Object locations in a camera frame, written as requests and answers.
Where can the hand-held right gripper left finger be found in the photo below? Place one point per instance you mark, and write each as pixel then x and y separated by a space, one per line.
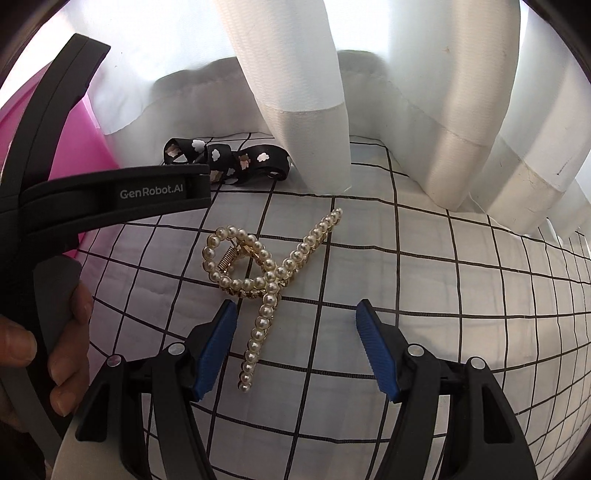
pixel 214 350

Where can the white sheer curtain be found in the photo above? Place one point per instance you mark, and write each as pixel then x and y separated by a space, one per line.
pixel 300 69

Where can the black patterned bow hair clip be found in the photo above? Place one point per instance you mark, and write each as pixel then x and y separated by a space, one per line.
pixel 265 157

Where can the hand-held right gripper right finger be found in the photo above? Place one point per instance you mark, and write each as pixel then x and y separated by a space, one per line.
pixel 378 350

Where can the person's left hand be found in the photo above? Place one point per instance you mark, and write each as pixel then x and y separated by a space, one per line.
pixel 74 360

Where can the pink plastic storage bin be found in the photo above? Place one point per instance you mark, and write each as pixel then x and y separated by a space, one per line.
pixel 74 143

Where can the white black grid tablecloth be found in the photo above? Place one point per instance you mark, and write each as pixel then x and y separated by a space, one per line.
pixel 369 258

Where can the pearl hair claw clip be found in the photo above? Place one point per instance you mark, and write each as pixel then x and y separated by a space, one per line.
pixel 265 295

